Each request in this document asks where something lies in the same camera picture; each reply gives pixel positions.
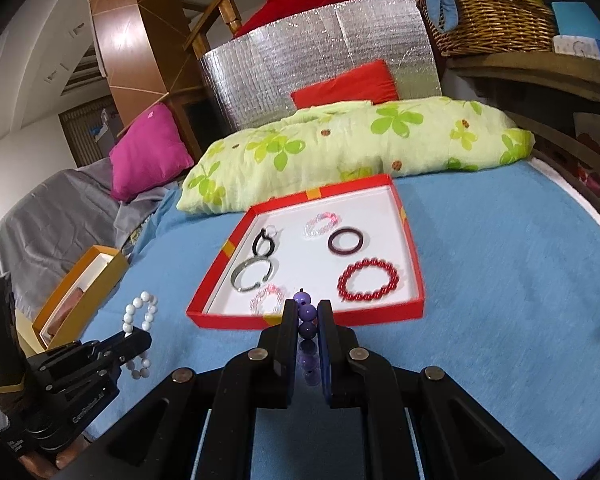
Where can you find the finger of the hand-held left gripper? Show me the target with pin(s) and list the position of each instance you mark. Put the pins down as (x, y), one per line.
(130, 342)
(87, 372)

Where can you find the green floral pillow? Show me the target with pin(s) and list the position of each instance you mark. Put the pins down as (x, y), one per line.
(355, 150)

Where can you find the wooden bench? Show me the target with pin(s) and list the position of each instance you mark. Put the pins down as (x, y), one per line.
(545, 90)

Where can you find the light blue flat box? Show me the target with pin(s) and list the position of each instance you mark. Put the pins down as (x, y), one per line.
(580, 20)

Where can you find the red cardboard tray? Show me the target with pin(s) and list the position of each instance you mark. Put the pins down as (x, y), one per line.
(300, 260)

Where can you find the wicker basket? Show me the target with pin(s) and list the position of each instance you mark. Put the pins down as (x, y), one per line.
(490, 25)

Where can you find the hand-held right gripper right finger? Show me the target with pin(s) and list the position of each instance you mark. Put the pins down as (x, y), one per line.
(326, 330)

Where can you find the grey cloth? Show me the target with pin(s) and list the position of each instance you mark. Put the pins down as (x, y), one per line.
(45, 220)

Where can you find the silver bangle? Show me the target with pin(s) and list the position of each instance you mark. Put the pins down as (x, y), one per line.
(236, 280)

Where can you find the silver foil insulated box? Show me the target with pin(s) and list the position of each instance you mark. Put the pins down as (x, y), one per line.
(290, 60)

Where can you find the window grille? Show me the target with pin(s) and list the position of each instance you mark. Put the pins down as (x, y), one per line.
(85, 130)

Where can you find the small red pillow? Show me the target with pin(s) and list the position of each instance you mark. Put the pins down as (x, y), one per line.
(350, 85)

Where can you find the blue towel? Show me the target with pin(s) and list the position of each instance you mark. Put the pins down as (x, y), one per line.
(480, 310)

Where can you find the wooden railing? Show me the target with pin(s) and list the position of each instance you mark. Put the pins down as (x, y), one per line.
(227, 10)

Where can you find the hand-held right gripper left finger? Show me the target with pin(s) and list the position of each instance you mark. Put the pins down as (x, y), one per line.
(287, 325)

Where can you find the orange cardboard box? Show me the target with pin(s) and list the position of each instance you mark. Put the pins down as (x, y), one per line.
(75, 305)

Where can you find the pink pillow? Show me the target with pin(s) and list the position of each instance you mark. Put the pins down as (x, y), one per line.
(147, 155)

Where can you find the brown wooden cabinet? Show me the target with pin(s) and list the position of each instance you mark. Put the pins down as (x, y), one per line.
(130, 35)

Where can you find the maroon bangle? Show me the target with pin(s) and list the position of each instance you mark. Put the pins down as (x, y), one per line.
(332, 247)

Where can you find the white printed small box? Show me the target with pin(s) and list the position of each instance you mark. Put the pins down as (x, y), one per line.
(575, 47)

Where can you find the person's left hand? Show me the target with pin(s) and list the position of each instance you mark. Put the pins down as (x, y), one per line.
(5, 400)

